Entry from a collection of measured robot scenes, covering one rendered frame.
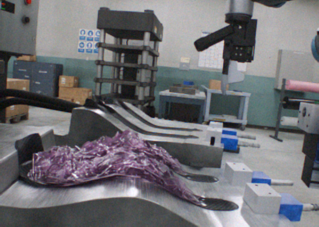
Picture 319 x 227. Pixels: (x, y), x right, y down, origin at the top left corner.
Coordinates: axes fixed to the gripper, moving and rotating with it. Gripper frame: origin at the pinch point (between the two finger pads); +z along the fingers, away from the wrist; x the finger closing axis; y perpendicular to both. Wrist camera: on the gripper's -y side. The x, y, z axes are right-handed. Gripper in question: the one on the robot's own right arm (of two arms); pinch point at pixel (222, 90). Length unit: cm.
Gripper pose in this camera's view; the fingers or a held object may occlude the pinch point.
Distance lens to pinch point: 80.2
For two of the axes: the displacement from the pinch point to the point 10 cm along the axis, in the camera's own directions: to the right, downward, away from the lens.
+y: 9.7, 1.3, -2.1
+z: -1.0, 9.9, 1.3
